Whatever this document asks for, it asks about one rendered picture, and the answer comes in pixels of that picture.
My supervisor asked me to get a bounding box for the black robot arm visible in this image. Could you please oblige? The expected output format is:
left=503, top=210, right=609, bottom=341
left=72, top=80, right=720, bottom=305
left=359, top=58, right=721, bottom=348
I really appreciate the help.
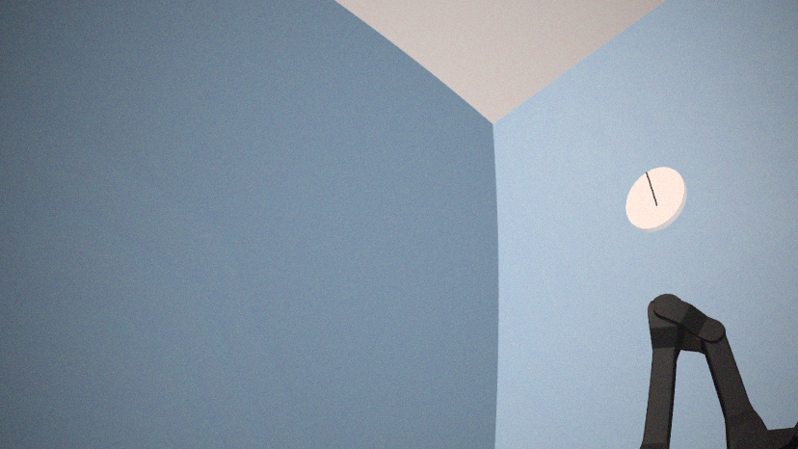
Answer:
left=640, top=294, right=798, bottom=449

